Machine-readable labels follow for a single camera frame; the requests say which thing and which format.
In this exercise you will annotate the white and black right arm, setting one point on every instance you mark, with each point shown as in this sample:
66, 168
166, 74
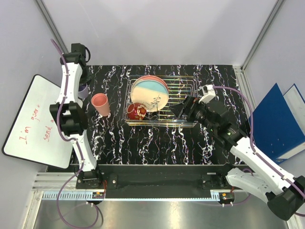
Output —
280, 190

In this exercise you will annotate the pink and cream plate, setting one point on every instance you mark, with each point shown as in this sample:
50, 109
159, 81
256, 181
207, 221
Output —
150, 77

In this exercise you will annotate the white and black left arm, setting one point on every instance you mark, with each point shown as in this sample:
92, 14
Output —
70, 118

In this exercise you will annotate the lavender plastic cup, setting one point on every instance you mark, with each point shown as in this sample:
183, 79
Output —
83, 91

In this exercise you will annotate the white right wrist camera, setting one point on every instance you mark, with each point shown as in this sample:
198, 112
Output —
208, 94

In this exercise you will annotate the white whiteboard with red writing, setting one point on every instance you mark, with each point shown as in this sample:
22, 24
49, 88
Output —
34, 135

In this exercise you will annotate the pink plastic cup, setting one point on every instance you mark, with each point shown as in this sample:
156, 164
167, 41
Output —
101, 104

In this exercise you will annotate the blue ring binder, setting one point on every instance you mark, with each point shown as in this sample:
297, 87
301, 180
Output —
279, 124

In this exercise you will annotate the chrome wire dish rack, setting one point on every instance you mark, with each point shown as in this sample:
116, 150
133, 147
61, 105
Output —
179, 88

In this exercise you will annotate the blue and cream plate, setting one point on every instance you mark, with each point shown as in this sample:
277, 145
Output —
152, 94

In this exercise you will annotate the aluminium frame rail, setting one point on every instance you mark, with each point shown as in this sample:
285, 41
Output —
51, 25

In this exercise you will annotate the red floral ceramic bowl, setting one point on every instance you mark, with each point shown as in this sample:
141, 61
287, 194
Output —
136, 111

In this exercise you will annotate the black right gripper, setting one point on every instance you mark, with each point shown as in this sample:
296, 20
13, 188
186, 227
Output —
190, 105

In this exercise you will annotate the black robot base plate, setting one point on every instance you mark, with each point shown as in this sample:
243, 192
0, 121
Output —
155, 176

